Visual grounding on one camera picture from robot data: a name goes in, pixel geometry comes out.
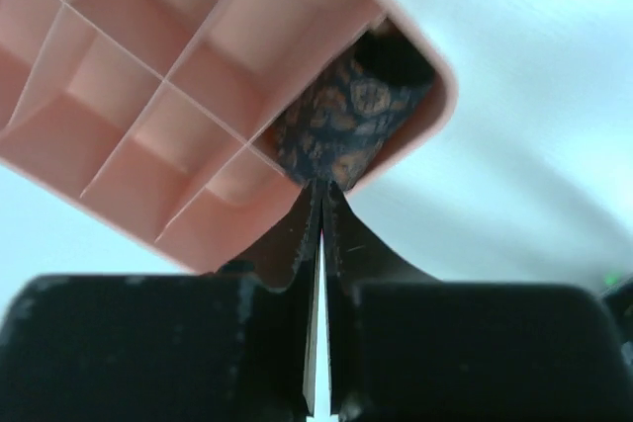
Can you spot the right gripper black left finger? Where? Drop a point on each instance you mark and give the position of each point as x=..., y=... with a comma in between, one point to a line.
x=233, y=345

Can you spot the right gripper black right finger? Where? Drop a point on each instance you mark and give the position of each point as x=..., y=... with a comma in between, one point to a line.
x=406, y=347

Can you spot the dark brown floral tie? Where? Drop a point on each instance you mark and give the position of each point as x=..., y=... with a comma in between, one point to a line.
x=338, y=125

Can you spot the pink divided organizer tray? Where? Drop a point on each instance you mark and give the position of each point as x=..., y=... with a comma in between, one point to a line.
x=155, y=115

